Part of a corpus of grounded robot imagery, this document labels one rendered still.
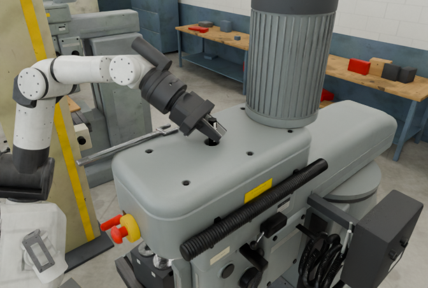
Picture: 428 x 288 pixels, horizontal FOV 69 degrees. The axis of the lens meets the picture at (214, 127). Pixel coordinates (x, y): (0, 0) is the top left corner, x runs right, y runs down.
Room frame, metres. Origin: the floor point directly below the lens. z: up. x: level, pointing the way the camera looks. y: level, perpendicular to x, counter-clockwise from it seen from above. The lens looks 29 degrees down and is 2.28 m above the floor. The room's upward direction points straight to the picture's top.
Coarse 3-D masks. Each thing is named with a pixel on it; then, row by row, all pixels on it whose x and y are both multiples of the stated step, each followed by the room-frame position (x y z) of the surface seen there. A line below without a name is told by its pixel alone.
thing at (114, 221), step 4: (116, 216) 0.57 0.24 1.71; (120, 216) 0.57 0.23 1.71; (108, 220) 0.56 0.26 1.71; (112, 220) 0.56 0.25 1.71; (116, 220) 0.56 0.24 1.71; (104, 224) 0.55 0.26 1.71; (108, 224) 0.55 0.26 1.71; (112, 224) 0.55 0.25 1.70; (116, 224) 0.56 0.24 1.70; (104, 228) 0.54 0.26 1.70; (108, 228) 0.54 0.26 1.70
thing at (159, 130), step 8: (160, 128) 0.69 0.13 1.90; (176, 128) 0.69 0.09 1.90; (144, 136) 0.65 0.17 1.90; (152, 136) 0.65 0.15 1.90; (120, 144) 0.61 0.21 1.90; (128, 144) 0.61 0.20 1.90; (136, 144) 0.62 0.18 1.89; (104, 152) 0.58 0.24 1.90; (112, 152) 0.58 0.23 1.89; (80, 160) 0.55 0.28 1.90; (88, 160) 0.55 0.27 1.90
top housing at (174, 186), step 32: (256, 128) 0.70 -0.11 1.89; (128, 160) 0.56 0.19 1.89; (160, 160) 0.56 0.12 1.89; (192, 160) 0.56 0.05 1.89; (224, 160) 0.56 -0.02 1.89; (256, 160) 0.56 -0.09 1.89; (288, 160) 0.62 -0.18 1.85; (128, 192) 0.50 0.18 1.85; (160, 192) 0.45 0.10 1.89; (192, 192) 0.46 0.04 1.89; (224, 192) 0.49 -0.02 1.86; (256, 192) 0.55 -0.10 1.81; (160, 224) 0.42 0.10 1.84; (192, 224) 0.44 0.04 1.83; (160, 256) 0.43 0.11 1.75
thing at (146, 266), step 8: (136, 248) 0.98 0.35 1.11; (144, 248) 0.97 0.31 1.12; (136, 256) 0.94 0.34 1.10; (144, 256) 0.93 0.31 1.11; (152, 256) 0.94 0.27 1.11; (136, 264) 0.94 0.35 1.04; (144, 264) 0.90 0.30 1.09; (152, 264) 0.89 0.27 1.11; (160, 264) 0.88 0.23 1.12; (168, 264) 0.88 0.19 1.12; (136, 272) 0.95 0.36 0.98; (144, 272) 0.91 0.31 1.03; (152, 272) 0.87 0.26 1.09; (160, 272) 0.86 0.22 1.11; (144, 280) 0.92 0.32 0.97; (152, 280) 0.87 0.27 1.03; (160, 280) 0.83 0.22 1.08; (168, 280) 0.85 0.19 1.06
